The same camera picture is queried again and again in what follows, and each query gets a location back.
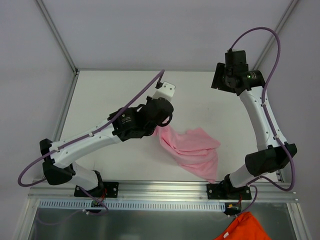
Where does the slotted cable duct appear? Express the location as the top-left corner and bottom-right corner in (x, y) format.
(38, 199), (226, 212)

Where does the left aluminium frame post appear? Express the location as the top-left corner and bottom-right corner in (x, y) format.
(34, 0), (78, 75)

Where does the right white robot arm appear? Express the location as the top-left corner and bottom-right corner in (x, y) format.
(211, 49), (297, 200)

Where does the pink t shirt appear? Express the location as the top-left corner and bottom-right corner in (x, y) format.
(153, 125), (221, 183)

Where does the aluminium mounting rail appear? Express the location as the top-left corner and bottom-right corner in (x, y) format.
(27, 180), (299, 203)

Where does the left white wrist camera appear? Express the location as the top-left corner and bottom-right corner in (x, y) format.
(152, 81), (176, 102)

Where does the orange t shirt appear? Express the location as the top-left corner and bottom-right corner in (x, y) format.
(215, 212), (271, 240)

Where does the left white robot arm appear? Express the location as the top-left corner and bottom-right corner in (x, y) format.
(39, 97), (174, 198)

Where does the right aluminium frame post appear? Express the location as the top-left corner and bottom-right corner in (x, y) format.
(249, 0), (301, 76)

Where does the aluminium frame post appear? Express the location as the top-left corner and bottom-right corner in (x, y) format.
(249, 0), (301, 76)
(34, 0), (78, 75)

